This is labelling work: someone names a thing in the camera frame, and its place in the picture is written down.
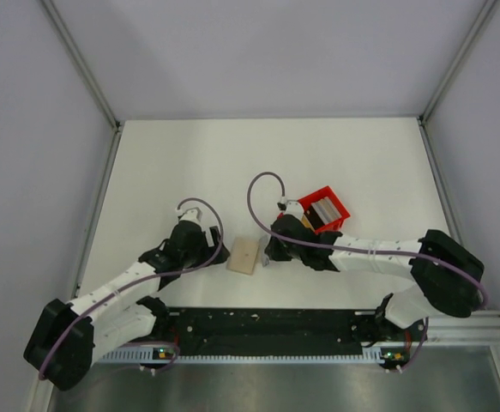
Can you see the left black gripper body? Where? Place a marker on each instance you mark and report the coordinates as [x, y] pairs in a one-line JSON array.
[[199, 255]]

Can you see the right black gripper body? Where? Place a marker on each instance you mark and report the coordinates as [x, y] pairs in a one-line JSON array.
[[299, 254]]

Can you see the beige card holder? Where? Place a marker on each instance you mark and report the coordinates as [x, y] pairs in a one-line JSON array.
[[243, 256]]

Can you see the red plastic card tray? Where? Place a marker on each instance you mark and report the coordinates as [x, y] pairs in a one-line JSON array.
[[326, 191]]

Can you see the grey credit card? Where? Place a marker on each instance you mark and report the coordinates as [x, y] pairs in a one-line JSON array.
[[263, 243]]

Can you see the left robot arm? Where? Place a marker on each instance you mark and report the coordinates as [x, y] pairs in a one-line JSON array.
[[70, 337]]

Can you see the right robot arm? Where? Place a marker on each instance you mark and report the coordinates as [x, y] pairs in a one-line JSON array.
[[444, 276]]

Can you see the stack of upright cards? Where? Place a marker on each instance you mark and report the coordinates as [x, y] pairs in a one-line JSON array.
[[326, 210]]

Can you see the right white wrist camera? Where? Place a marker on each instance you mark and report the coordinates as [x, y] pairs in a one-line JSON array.
[[290, 207]]

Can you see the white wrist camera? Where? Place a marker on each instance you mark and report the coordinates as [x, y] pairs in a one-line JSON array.
[[192, 214], [290, 207]]

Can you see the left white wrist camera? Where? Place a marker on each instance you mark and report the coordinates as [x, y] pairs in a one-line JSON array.
[[192, 214]]

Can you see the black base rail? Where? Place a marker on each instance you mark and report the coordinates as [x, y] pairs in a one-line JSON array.
[[269, 331]]

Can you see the white slotted cable duct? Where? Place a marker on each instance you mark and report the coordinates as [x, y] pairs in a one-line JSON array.
[[158, 356]]

